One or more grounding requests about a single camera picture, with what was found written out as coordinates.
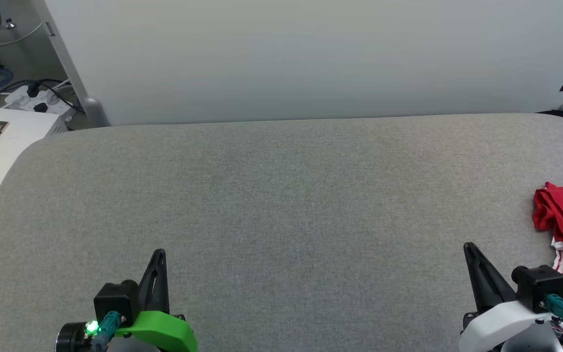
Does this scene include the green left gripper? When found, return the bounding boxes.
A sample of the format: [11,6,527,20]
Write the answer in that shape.
[114,249,199,352]

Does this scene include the white cable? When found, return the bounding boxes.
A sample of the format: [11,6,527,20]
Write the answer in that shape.
[0,22,43,47]

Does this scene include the white power strip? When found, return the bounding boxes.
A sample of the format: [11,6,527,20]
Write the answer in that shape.
[4,84,75,116]

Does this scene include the black power cable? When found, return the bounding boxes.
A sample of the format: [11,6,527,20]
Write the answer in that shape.
[0,78,85,114]

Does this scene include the white box appliance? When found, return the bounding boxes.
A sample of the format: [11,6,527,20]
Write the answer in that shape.
[0,106,69,240]

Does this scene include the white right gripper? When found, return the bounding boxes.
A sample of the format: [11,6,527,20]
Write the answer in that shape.
[459,242,556,352]

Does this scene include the white partition panel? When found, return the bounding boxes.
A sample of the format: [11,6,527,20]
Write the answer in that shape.
[42,0,563,128]

